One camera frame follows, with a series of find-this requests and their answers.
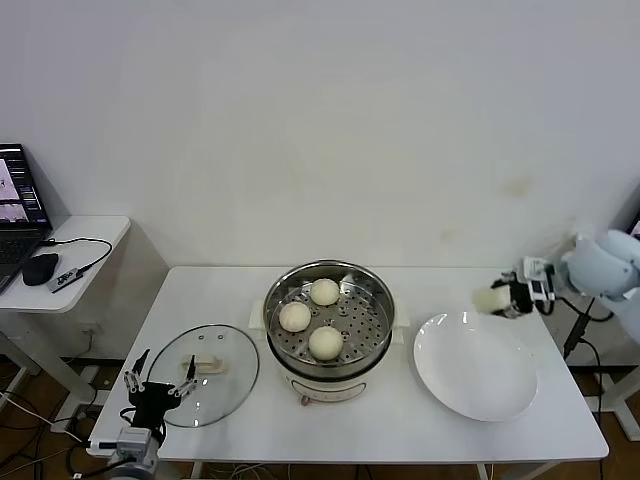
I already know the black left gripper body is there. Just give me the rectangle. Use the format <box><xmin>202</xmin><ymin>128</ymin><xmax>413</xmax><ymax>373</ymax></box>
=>
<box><xmin>128</xmin><ymin>382</ymin><xmax>176</xmax><ymax>431</ymax></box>

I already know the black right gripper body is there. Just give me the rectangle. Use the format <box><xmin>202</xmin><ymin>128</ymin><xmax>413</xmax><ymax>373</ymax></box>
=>
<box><xmin>507</xmin><ymin>282</ymin><xmax>539</xmax><ymax>317</ymax></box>

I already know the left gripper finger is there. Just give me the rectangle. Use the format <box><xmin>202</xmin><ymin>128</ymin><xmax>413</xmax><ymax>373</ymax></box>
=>
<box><xmin>123</xmin><ymin>348</ymin><xmax>151</xmax><ymax>394</ymax></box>
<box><xmin>167</xmin><ymin>353</ymin><xmax>200</xmax><ymax>399</ymax></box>

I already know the white steamed baozi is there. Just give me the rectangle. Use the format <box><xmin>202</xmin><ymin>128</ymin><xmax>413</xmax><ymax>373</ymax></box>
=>
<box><xmin>278</xmin><ymin>301</ymin><xmax>313</xmax><ymax>333</ymax></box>
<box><xmin>472</xmin><ymin>284</ymin><xmax>511</xmax><ymax>315</ymax></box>
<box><xmin>308</xmin><ymin>325</ymin><xmax>345</xmax><ymax>362</ymax></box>
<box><xmin>309</xmin><ymin>278</ymin><xmax>341</xmax><ymax>306</ymax></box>

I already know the round glass pot lid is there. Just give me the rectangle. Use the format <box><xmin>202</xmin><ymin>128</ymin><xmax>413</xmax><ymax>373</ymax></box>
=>
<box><xmin>146</xmin><ymin>323</ymin><xmax>261</xmax><ymax>429</ymax></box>

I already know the steel steamer pot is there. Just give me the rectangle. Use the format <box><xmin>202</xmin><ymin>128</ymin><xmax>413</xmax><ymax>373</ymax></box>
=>
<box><xmin>248</xmin><ymin>297</ymin><xmax>412</xmax><ymax>407</ymax></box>

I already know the stainless steel steamer basket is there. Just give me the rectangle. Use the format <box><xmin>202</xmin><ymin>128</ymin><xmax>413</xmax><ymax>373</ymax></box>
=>
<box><xmin>263</xmin><ymin>258</ymin><xmax>396</xmax><ymax>369</ymax></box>

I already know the white side table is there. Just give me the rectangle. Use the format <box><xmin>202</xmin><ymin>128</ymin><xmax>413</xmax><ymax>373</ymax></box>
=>
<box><xmin>527</xmin><ymin>279</ymin><xmax>640</xmax><ymax>441</ymax></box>
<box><xmin>0</xmin><ymin>214</ymin><xmax>170</xmax><ymax>431</ymax></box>

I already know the white round plate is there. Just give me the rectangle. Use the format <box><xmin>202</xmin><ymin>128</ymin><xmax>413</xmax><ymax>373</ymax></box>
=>
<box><xmin>412</xmin><ymin>311</ymin><xmax>540</xmax><ymax>422</ymax></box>

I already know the grey usb hub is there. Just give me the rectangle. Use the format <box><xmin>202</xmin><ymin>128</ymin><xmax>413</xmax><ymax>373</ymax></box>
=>
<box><xmin>48</xmin><ymin>267</ymin><xmax>85</xmax><ymax>295</ymax></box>

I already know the black computer mouse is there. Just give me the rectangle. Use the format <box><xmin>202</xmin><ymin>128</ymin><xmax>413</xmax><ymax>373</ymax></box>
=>
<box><xmin>22</xmin><ymin>253</ymin><xmax>60</xmax><ymax>287</ymax></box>

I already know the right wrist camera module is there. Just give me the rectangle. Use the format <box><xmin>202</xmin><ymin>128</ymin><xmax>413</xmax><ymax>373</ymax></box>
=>
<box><xmin>521</xmin><ymin>256</ymin><xmax>557</xmax><ymax>304</ymax></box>

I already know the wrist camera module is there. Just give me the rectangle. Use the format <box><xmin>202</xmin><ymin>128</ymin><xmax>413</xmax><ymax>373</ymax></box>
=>
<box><xmin>88</xmin><ymin>427</ymin><xmax>151</xmax><ymax>459</ymax></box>
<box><xmin>521</xmin><ymin>256</ymin><xmax>557</xmax><ymax>304</ymax></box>

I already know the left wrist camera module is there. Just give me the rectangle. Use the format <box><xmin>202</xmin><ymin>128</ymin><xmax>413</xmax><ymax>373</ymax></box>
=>
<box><xmin>88</xmin><ymin>427</ymin><xmax>151</xmax><ymax>459</ymax></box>

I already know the white cable bundle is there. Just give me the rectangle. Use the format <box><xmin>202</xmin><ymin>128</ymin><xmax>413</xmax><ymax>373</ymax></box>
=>
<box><xmin>204</xmin><ymin>462</ymin><xmax>281</xmax><ymax>480</ymax></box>

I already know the white floor cable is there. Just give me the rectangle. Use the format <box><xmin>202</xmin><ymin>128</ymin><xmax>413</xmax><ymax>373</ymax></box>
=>
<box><xmin>0</xmin><ymin>390</ymin><xmax>86</xmax><ymax>446</ymax></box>

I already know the black floor cable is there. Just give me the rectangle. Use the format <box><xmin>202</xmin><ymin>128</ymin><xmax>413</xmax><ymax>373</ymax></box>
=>
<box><xmin>0</xmin><ymin>394</ymin><xmax>101</xmax><ymax>461</ymax></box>

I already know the black usb cable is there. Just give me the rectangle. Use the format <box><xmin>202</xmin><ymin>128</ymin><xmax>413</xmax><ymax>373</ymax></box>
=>
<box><xmin>42</xmin><ymin>237</ymin><xmax>114</xmax><ymax>276</ymax></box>

